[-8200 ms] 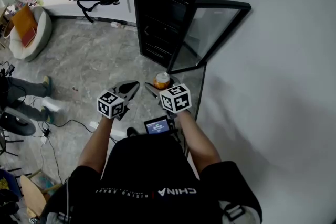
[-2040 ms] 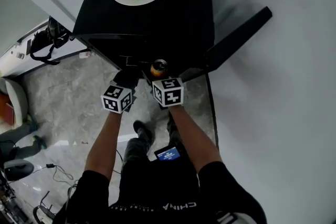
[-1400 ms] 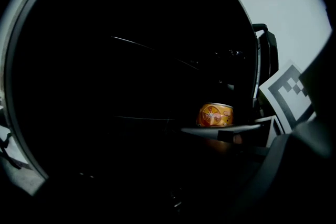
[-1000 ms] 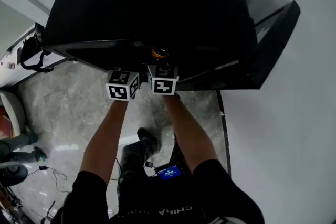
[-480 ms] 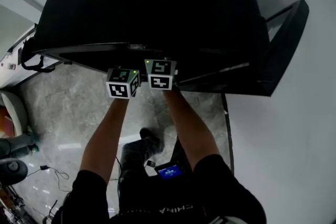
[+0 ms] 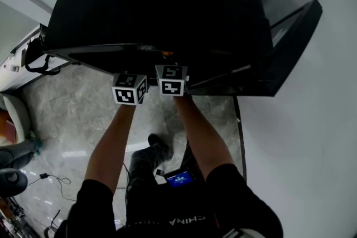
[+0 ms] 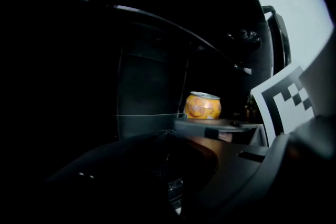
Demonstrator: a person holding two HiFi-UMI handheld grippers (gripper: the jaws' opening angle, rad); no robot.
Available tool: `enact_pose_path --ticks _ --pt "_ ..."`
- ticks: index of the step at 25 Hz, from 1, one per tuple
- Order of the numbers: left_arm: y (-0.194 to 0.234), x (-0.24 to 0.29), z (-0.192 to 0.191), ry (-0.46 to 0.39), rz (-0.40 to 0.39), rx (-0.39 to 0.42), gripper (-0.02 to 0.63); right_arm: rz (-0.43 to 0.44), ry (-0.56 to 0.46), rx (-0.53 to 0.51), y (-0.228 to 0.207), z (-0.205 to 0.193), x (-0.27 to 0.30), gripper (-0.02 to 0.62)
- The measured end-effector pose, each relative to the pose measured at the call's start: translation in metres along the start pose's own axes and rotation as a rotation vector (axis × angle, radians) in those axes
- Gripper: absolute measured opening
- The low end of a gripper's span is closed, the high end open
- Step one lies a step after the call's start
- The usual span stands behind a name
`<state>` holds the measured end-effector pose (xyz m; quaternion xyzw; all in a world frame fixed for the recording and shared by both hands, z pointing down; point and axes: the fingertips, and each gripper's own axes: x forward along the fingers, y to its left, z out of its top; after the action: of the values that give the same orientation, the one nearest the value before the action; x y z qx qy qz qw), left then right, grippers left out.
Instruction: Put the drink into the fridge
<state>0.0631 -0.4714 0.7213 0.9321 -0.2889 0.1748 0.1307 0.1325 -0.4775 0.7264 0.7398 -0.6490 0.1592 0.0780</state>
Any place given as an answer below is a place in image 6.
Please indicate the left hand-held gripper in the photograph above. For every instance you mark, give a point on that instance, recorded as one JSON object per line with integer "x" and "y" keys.
{"x": 124, "y": 96}

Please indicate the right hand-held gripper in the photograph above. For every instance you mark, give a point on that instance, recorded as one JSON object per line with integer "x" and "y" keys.
{"x": 171, "y": 87}

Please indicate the person's left forearm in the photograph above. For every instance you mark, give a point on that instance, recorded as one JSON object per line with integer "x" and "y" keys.
{"x": 111, "y": 145}

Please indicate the person's right forearm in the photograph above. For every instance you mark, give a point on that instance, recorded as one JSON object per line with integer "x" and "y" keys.
{"x": 203, "y": 139}

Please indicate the person's black shoe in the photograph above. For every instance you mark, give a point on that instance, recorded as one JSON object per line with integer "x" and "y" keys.
{"x": 160, "y": 143}

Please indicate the person's dark trouser legs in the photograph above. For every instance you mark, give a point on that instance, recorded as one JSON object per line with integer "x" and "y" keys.
{"x": 145, "y": 175}

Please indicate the black device with blue screen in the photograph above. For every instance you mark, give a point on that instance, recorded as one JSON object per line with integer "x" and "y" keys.
{"x": 180, "y": 179}

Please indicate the white cabinet counter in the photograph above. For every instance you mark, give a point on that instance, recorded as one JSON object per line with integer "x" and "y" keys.
{"x": 16, "y": 75}

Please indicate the white chair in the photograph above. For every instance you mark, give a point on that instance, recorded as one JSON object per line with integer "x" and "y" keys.
{"x": 16, "y": 117}

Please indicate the person's black shirt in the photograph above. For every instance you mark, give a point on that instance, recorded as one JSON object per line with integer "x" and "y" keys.
{"x": 240, "y": 203}

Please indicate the black office chair armrest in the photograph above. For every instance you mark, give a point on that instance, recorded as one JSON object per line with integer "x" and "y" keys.
{"x": 12, "y": 182}

